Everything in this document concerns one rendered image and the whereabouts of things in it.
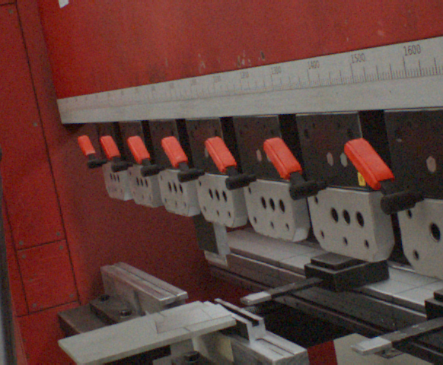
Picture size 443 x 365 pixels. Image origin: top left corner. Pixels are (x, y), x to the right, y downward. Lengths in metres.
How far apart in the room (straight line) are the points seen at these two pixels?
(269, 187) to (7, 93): 1.26
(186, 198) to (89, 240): 0.91
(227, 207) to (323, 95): 0.38
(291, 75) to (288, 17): 0.07
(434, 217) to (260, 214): 0.42
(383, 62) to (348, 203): 0.18
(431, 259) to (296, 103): 0.29
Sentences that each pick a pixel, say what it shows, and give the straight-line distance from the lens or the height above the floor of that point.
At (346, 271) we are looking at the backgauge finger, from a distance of 1.68.
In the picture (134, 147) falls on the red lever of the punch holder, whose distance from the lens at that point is 1.68.
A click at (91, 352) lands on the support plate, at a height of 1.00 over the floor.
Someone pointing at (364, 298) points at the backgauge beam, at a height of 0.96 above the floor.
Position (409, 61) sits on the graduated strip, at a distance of 0.90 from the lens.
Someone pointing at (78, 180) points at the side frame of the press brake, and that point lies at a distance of 2.43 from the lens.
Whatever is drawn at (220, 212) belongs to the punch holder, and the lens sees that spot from 1.43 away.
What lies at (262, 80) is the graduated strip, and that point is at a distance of 1.20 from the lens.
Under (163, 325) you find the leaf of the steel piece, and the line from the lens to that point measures 1.62.
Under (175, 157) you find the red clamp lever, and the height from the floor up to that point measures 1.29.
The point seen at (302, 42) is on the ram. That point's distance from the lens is 1.08.
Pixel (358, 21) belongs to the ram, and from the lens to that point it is 0.97.
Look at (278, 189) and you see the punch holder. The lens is 1.21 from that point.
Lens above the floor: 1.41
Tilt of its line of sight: 7 degrees down
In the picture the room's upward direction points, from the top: 11 degrees counter-clockwise
